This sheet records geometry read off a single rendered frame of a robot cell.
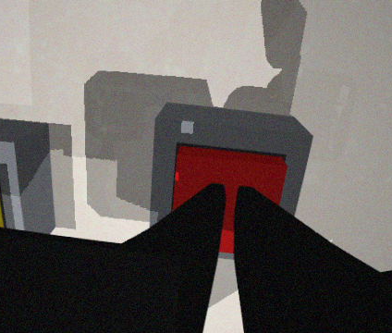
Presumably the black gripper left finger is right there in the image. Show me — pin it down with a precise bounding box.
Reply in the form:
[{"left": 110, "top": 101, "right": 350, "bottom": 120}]
[{"left": 0, "top": 182, "right": 226, "bottom": 333}]

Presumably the red button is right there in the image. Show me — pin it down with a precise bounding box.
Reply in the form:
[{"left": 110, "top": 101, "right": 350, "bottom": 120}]
[{"left": 149, "top": 103, "right": 313, "bottom": 260}]

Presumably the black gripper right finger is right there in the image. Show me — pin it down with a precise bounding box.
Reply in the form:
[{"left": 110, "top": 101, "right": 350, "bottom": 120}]
[{"left": 234, "top": 185, "right": 392, "bottom": 333}]

